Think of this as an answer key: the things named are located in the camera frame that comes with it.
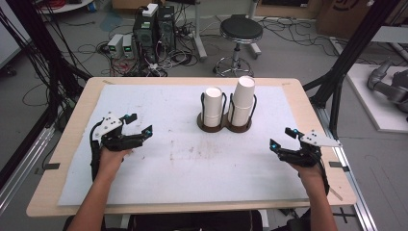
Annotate grey power supply unit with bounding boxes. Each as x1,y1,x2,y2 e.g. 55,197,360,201
107,34,125,60
121,34,136,60

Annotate black computer tower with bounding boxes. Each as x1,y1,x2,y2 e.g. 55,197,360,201
132,13,159,64
156,5,177,53

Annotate tall stack of white cups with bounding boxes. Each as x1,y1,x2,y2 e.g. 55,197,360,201
227,75,257,127

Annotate white box on tower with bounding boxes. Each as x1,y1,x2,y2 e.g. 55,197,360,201
141,3,160,18

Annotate black frame post with cables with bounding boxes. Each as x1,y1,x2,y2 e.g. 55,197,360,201
0,0,92,133

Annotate grey metal stand leg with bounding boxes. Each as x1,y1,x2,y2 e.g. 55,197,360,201
191,0,209,63

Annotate white paper cup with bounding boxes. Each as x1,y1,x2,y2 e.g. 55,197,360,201
203,86,224,115

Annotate round white table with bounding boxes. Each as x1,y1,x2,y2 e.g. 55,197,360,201
38,0,94,14

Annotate person's right hand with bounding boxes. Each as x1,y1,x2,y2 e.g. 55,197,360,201
286,161,323,183

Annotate cardboard box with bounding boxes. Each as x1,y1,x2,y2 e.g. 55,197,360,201
315,0,374,40

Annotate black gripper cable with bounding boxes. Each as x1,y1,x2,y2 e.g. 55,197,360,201
316,153,331,197
89,122,104,183

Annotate white floor board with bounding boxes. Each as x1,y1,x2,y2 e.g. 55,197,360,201
345,63,408,134

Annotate black round stool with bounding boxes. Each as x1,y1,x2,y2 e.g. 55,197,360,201
213,13,265,78

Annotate person's dark clothing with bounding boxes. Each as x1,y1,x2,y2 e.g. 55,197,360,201
127,210,265,231

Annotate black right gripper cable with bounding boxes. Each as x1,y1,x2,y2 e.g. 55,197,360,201
316,153,331,197

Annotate dark wire cup holder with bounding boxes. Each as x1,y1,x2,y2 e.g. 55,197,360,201
196,90,258,134

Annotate electronics boxes on floor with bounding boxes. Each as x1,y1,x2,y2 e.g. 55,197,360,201
76,18,201,78

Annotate aluminium floor rail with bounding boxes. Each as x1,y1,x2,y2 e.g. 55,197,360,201
315,105,379,231
0,124,56,215

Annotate white table mat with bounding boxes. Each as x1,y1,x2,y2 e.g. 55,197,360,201
57,84,310,207

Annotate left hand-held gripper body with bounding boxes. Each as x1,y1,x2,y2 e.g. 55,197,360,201
91,112,144,152

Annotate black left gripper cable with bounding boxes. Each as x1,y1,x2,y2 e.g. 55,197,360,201
89,122,104,183

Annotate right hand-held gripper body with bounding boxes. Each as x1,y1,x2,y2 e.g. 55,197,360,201
277,129,343,168

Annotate person's left hand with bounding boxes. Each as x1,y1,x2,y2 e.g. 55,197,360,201
96,147,133,183

